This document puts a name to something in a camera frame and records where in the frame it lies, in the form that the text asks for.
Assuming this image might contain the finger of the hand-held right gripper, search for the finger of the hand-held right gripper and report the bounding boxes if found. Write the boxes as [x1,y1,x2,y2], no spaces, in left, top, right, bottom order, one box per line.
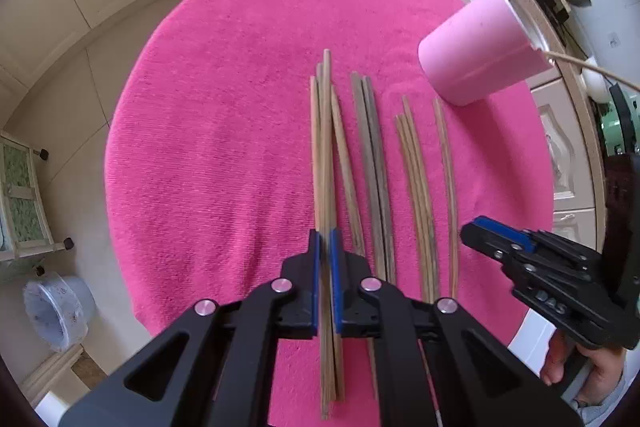
[460,223,531,273]
[472,215,540,254]

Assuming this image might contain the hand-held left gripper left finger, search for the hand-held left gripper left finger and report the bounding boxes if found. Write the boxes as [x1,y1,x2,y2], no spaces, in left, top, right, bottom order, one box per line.
[57,229,321,427]

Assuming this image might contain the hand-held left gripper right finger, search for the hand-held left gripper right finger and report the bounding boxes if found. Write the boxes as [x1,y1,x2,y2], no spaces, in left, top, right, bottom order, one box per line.
[330,229,585,427]

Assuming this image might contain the pink cup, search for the pink cup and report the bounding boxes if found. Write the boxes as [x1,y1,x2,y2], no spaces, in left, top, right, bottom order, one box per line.
[417,0,557,106]

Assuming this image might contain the person's right forearm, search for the person's right forearm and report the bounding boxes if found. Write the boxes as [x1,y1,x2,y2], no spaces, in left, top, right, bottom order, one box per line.
[567,372,632,427]

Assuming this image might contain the person's right hand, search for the person's right hand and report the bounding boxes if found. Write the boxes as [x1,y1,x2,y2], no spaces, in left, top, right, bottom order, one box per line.
[540,331,628,408]

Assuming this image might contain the pink terry table cover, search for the pink terry table cover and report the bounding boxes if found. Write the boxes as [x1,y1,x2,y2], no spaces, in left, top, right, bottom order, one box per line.
[104,0,556,427]

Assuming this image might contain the green container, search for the green container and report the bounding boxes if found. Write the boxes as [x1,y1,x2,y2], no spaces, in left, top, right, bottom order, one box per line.
[602,84,640,158]

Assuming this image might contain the white bowl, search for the white bowl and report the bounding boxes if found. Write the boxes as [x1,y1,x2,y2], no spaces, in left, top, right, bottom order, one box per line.
[580,54,613,100]

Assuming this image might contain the grey plastic trash bin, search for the grey plastic trash bin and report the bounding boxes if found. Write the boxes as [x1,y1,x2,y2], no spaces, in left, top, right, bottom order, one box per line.
[22,271,97,353]

